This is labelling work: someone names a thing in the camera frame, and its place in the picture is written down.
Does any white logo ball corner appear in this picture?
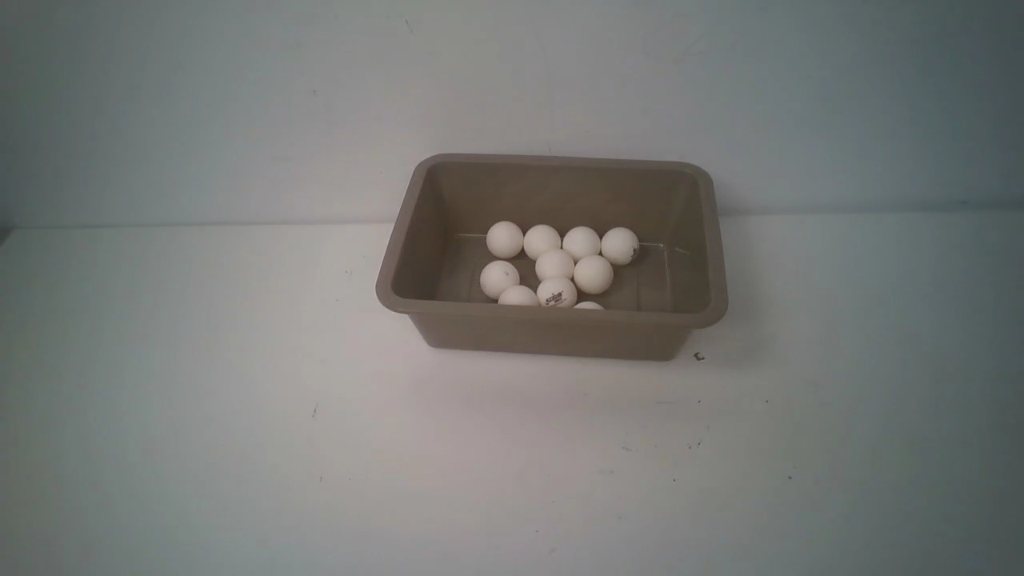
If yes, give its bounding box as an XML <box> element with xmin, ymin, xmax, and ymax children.
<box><xmin>600</xmin><ymin>227</ymin><xmax>640</xmax><ymax>266</ymax></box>
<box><xmin>535</xmin><ymin>276</ymin><xmax>578</xmax><ymax>308</ymax></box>

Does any beige plastic bin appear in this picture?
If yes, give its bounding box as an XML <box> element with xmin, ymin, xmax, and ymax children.
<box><xmin>376</xmin><ymin>154</ymin><xmax>728</xmax><ymax>361</ymax></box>

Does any white logo ball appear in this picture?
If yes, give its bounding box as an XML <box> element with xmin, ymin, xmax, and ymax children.
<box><xmin>534</xmin><ymin>248</ymin><xmax>575</xmax><ymax>282</ymax></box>
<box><xmin>486</xmin><ymin>220</ymin><xmax>524</xmax><ymax>259</ymax></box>

